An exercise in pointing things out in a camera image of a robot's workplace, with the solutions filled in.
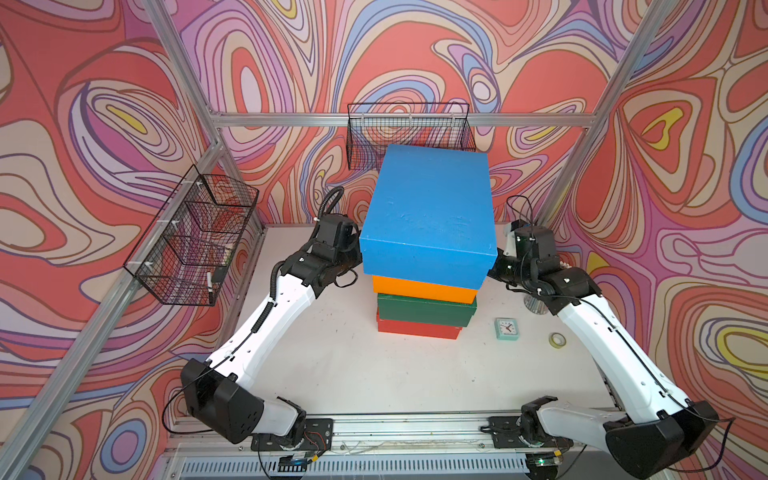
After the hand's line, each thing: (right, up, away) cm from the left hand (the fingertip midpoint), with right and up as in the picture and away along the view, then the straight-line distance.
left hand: (372, 247), depth 76 cm
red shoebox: (+12, -22, +2) cm, 25 cm away
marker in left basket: (-40, -10, -4) cm, 41 cm away
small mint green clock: (+40, -25, +14) cm, 49 cm away
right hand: (+27, -5, -2) cm, 27 cm away
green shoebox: (+13, -16, -4) cm, 21 cm away
